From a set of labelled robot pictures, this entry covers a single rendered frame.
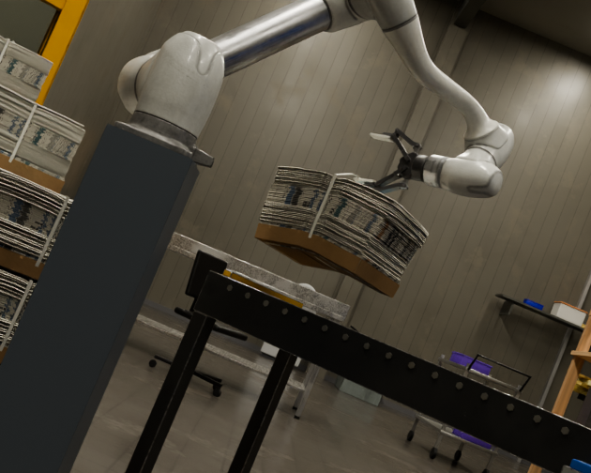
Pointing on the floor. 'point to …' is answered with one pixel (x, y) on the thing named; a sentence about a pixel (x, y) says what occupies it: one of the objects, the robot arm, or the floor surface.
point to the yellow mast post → (60, 39)
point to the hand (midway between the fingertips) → (367, 157)
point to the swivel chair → (204, 263)
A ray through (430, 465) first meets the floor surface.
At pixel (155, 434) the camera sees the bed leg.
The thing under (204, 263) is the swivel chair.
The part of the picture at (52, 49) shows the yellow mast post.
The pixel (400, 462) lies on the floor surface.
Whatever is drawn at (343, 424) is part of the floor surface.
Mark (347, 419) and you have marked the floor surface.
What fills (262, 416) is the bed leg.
